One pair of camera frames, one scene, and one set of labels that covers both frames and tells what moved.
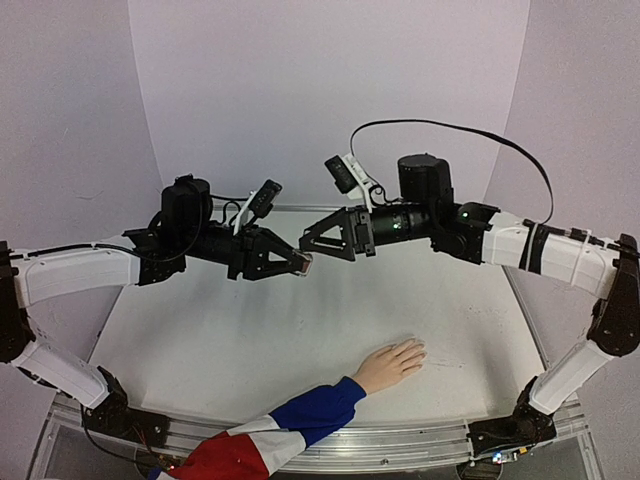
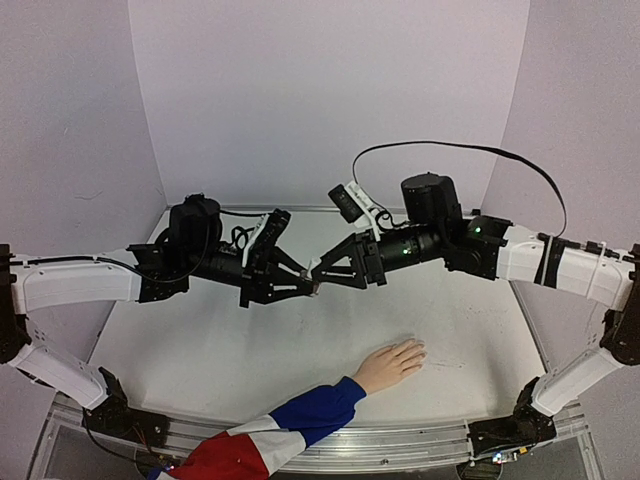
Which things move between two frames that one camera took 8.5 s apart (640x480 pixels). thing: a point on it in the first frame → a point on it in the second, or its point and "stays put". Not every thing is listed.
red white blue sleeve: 257,449 stays put
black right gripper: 362,232 → 370,257
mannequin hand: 386,366 stays put
